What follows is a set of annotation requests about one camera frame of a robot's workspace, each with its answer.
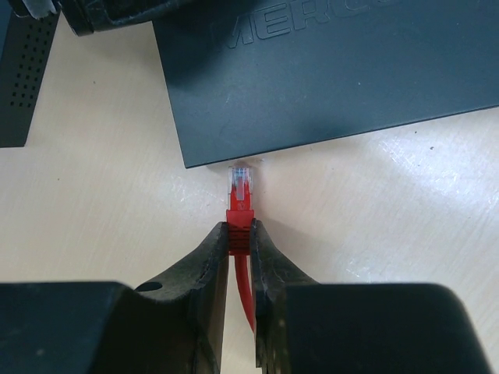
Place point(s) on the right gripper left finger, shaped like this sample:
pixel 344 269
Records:
pixel 172 323

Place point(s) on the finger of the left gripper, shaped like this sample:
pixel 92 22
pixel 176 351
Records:
pixel 89 17

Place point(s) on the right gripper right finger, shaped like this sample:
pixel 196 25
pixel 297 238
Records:
pixel 303 326

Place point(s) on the black network switch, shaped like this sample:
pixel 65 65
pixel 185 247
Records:
pixel 25 47
pixel 250 77

